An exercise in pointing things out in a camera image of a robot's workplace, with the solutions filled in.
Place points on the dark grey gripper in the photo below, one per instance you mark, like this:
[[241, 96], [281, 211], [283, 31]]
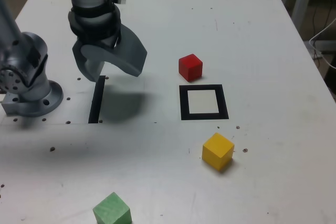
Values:
[[107, 42]]

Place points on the red cube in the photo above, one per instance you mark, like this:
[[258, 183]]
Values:
[[190, 66]]

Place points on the yellow cube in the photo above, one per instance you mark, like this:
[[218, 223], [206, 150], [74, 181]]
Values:
[[218, 153]]

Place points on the green cube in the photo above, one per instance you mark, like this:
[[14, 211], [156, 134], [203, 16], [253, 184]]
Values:
[[111, 211]]

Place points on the black tape square outline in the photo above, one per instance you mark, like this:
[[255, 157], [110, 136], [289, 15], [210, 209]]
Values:
[[183, 103]]

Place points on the black tape strip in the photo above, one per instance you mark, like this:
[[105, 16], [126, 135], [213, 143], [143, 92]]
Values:
[[96, 100]]

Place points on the white furniture base bar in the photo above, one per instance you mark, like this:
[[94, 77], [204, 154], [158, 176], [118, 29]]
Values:
[[326, 45]]

